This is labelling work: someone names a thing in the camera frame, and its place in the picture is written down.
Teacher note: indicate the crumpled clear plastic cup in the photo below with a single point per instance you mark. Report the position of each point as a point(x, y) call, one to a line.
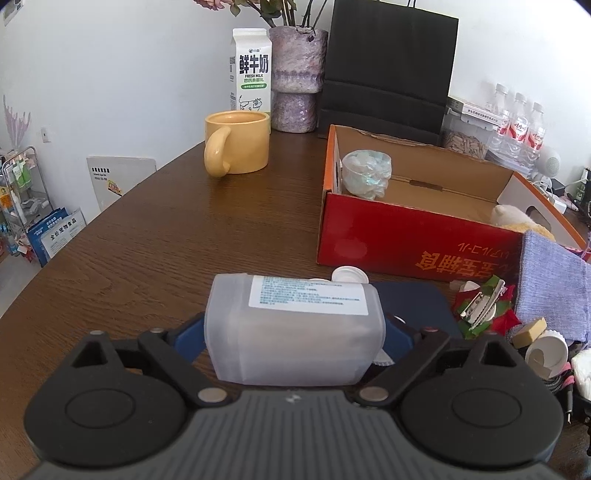
point(367, 173)

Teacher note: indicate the yellow ceramic mug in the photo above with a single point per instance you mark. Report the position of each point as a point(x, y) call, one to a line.
point(244, 147)

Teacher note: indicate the purple coral wall decal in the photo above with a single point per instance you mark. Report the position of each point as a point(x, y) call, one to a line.
point(16, 120)

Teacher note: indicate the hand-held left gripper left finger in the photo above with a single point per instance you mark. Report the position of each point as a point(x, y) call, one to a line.
point(189, 337)

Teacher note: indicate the red green flower hair clip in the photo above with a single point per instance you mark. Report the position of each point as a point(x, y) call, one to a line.
point(480, 307)

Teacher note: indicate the white milk carton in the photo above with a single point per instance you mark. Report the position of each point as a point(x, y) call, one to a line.
point(251, 69)

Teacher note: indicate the purple speckled vase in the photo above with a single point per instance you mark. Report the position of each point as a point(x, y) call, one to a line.
point(295, 69)

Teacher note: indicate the flat white box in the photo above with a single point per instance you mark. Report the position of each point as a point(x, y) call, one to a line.
point(475, 113)

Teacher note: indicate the white round speaker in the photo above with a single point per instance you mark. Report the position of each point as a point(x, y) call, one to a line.
point(550, 161)

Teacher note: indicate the small dark green bottle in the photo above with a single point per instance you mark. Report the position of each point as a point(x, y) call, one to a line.
point(586, 187)

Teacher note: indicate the navy blue cloth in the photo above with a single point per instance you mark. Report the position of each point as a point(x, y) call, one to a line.
point(415, 302)

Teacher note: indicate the red cardboard box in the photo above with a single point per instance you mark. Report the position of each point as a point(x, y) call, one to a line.
point(392, 240)

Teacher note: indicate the clear jar of seeds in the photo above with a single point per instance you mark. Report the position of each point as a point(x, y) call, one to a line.
point(464, 141)

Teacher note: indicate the translucent plastic bottle white label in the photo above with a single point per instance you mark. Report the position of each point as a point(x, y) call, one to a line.
point(286, 341)

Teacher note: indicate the black paper bag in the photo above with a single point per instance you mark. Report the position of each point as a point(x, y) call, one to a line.
point(388, 69)

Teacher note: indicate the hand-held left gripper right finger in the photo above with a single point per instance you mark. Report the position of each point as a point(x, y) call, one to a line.
point(399, 337)

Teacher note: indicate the large white ridged cap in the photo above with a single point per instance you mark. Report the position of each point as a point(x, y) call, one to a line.
point(551, 348)

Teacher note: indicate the purple fabric pouch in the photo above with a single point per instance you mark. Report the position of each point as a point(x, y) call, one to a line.
point(554, 286)

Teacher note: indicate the white flared bottle cap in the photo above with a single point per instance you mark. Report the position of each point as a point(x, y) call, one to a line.
point(348, 274)

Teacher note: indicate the yellow plush toy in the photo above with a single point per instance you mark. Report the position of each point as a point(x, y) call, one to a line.
point(512, 216)

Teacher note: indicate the white textured cloth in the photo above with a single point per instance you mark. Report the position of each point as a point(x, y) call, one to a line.
point(582, 371)

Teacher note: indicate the tan rectangular block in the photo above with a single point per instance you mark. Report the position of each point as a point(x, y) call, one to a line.
point(528, 333)

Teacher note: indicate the dried pink roses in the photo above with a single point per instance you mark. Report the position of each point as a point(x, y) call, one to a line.
point(277, 9)

